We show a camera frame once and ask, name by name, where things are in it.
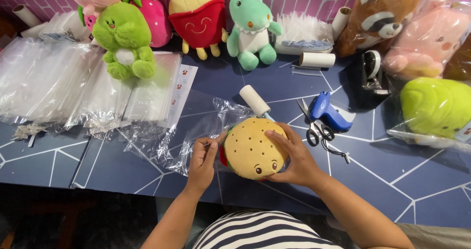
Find white sticker strip sheet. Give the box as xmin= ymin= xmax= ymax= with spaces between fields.
xmin=161 ymin=64 xmax=199 ymax=129

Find bagged pink plush toy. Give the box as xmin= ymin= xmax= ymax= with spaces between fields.
xmin=381 ymin=0 xmax=471 ymax=81

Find black cord with tag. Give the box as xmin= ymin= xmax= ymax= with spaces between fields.
xmin=321 ymin=138 xmax=351 ymax=164

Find person's striped shirt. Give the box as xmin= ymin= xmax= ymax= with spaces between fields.
xmin=192 ymin=210 xmax=344 ymax=249

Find teal dinosaur plush toy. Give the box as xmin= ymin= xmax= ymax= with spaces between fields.
xmin=226 ymin=0 xmax=283 ymax=72

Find crumpled clear plastic bag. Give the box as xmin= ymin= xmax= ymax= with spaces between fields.
xmin=117 ymin=122 xmax=177 ymax=166

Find bagged lime green plush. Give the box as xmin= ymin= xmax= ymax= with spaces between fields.
xmin=386 ymin=77 xmax=471 ymax=155

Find bagged brown raccoon plush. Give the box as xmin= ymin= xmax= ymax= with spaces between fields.
xmin=334 ymin=0 xmax=438 ymax=58

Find green bear plush toy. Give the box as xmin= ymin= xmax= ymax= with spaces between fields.
xmin=92 ymin=2 xmax=157 ymax=81

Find person's left hand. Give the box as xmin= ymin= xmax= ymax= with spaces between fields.
xmin=186 ymin=131 xmax=227 ymax=191

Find small clear fastener strip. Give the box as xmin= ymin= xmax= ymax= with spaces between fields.
xmin=291 ymin=65 xmax=322 ymax=77

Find white lint roller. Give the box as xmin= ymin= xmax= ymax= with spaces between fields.
xmin=239 ymin=84 xmax=276 ymax=123

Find piles of clear plastic bags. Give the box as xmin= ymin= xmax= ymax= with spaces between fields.
xmin=0 ymin=37 xmax=183 ymax=135

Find heap of white tag fasteners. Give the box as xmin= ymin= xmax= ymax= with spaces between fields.
xmin=274 ymin=12 xmax=335 ymax=56

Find red fries plush toy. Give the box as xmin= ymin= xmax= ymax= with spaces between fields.
xmin=168 ymin=0 xmax=229 ymax=61

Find clear plastic bag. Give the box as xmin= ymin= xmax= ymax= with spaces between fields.
xmin=117 ymin=122 xmax=177 ymax=166
xmin=176 ymin=97 xmax=255 ymax=177

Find pink strawberry plush toy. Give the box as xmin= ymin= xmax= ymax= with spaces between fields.
xmin=122 ymin=0 xmax=173 ymax=48

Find tape dispenser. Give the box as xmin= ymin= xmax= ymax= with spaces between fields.
xmin=361 ymin=50 xmax=391 ymax=95

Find blue tagging gun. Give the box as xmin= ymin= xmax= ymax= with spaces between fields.
xmin=308 ymin=91 xmax=356 ymax=133

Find person's right hand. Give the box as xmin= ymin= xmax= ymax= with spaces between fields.
xmin=264 ymin=122 xmax=325 ymax=189

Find black handled scissors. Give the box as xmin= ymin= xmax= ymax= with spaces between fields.
xmin=296 ymin=98 xmax=336 ymax=147

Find short cardboard tube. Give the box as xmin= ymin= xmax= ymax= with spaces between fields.
xmin=299 ymin=52 xmax=336 ymax=69

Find crumpled white paper scrap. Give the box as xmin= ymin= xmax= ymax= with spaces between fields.
xmin=11 ymin=123 xmax=48 ymax=147

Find bagged dark brown plush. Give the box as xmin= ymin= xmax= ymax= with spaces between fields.
xmin=443 ymin=36 xmax=471 ymax=82

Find burger plush toy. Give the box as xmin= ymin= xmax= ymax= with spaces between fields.
xmin=219 ymin=117 xmax=290 ymax=181

